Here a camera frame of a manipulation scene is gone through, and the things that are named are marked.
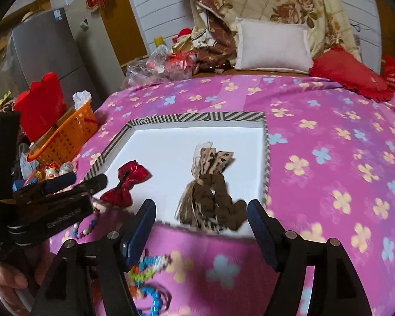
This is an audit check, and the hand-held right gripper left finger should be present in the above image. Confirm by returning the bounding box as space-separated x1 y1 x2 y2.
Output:
29 199 157 316

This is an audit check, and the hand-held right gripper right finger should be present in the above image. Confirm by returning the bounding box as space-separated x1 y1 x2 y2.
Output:
246 199 372 316

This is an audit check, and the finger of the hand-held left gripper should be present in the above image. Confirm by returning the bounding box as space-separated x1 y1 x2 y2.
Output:
12 173 78 201
47 174 108 201

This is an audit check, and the crochet flower hair tie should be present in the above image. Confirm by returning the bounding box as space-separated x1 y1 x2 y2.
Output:
128 253 172 287

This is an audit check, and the red satin hair bow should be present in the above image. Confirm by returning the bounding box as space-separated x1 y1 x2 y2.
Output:
100 160 150 207

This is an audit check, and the brown leopard hair bow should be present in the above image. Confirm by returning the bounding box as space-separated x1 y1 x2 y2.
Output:
175 142 247 233

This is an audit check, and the striped box lid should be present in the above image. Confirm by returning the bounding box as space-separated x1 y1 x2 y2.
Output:
82 112 271 238

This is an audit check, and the person's left hand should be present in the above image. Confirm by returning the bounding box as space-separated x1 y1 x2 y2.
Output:
0 239 55 315

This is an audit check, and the striped foil ball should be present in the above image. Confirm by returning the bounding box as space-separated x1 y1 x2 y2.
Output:
58 161 75 176

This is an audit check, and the small cat figurine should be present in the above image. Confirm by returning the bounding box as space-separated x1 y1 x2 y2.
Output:
43 165 60 180

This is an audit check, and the blue plastic wrap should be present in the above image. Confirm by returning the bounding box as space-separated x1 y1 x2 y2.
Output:
13 176 40 191

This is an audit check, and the orange plastic basket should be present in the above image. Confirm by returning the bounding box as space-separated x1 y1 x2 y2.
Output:
28 100 99 168

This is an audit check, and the red box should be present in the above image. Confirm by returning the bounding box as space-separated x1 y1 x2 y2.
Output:
14 73 67 142

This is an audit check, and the white cloth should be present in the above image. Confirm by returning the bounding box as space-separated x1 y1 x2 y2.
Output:
73 90 93 110

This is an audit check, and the pink floral blanket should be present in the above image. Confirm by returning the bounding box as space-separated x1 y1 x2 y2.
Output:
49 74 395 316

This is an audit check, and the clear plastic bag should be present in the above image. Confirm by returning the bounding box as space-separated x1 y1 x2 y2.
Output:
123 57 167 89

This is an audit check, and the grey refrigerator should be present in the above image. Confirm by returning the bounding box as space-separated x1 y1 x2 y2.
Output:
7 5 102 102

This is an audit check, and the yellow cap plastic bottle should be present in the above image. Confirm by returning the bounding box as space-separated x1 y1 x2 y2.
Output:
150 37 172 70

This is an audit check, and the red foil bag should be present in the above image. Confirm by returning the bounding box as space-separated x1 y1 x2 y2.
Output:
165 52 198 80

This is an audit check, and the santa toy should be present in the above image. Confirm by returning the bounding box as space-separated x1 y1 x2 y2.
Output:
172 28 195 53

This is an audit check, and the brown patterned blanket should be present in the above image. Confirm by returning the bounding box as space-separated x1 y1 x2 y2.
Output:
189 0 239 73

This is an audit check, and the red cushion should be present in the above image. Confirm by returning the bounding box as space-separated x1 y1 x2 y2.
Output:
309 47 395 102

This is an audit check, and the white pillow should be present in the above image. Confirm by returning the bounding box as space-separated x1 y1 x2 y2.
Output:
234 17 314 75

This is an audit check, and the pastel bead bracelet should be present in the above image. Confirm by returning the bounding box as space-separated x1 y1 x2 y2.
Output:
71 210 102 239

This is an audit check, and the blue bead bracelet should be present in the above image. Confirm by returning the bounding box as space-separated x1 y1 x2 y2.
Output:
139 286 167 316

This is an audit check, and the wooden shelf frame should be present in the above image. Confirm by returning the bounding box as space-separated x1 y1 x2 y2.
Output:
0 13 15 89

